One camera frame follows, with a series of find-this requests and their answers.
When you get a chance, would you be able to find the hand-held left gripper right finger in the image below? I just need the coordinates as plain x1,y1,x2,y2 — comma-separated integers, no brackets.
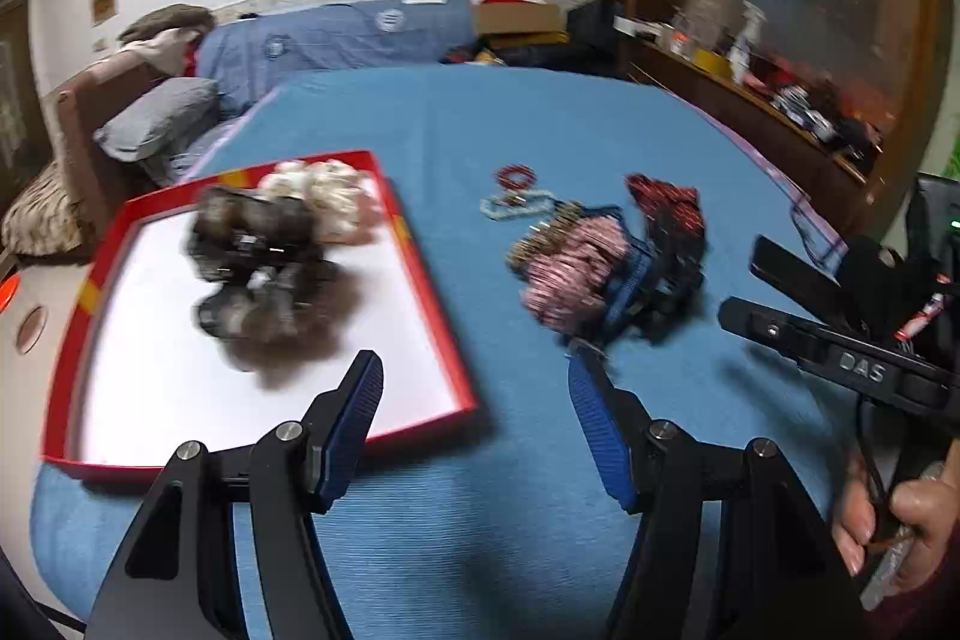
566,351,863,640

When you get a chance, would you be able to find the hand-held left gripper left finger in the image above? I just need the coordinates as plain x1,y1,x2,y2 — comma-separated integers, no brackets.
86,349,385,640

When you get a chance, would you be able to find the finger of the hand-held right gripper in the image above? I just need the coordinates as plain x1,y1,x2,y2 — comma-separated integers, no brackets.
750,235,848,311
718,297,826,378

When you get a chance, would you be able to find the blue striped strap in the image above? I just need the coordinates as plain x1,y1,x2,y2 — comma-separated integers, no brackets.
570,205,665,350

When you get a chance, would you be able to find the dark red polka dot scrunchie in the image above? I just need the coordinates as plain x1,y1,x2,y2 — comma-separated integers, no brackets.
625,173,706,253

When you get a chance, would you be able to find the red plaid scrunchie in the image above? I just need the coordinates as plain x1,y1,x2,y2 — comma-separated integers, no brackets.
521,216,631,332

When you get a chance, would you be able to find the leopard print hair tie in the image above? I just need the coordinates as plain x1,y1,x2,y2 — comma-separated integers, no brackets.
510,201,586,262

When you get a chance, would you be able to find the red tray with white inside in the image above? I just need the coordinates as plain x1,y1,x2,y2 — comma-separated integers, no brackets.
41,149,481,487

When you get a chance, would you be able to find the person's right hand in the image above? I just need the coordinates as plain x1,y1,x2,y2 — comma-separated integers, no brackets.
831,452,960,600

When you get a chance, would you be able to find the black mesh scrunchie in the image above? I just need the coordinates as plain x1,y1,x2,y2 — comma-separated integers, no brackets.
637,227,710,342

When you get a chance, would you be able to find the grey shimmery scrunchie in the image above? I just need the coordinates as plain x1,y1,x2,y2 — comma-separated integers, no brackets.
193,265,362,395

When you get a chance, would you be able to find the wooden dresser with mirror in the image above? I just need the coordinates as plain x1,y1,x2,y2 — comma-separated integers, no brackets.
622,0,938,236

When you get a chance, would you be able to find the black brown hair claw clip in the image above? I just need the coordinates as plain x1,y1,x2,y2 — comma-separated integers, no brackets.
186,186,323,285

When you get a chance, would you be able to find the white spray bottle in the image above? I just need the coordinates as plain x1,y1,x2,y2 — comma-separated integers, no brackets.
727,2,762,84

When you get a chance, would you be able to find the white polka dot scrunchie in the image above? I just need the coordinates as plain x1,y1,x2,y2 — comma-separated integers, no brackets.
259,160,316,205
307,158,381,245

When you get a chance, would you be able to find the black bag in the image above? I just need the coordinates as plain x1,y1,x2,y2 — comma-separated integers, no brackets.
566,0,625,75

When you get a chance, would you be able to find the grey pillow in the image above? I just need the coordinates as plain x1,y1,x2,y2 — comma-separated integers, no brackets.
94,77,222,184

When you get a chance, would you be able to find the cardboard box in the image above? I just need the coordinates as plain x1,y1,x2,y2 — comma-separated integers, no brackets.
472,0,567,37

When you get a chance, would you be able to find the floral cushion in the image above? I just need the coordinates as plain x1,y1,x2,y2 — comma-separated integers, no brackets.
0,160,95,257

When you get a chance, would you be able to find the blue checked quilt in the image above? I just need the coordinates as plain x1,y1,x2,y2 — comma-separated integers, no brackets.
196,0,477,120

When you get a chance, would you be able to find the brown sofa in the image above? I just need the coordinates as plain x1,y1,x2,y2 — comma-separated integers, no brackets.
41,51,173,251

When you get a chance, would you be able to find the white cloth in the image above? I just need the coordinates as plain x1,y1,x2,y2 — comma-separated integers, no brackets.
124,29,197,80

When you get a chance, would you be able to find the olive cloth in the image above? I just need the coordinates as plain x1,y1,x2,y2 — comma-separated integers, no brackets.
120,4,215,45

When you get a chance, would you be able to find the wooden wardrobe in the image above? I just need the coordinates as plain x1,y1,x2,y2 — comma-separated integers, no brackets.
0,0,38,214

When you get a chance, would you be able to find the black cable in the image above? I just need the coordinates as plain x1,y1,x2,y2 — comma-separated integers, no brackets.
853,394,901,540

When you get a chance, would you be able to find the white bead bracelet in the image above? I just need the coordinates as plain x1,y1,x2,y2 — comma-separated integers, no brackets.
480,188,560,223

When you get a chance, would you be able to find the red bead bracelet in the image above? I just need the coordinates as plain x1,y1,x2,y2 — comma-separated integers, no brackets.
495,162,539,191

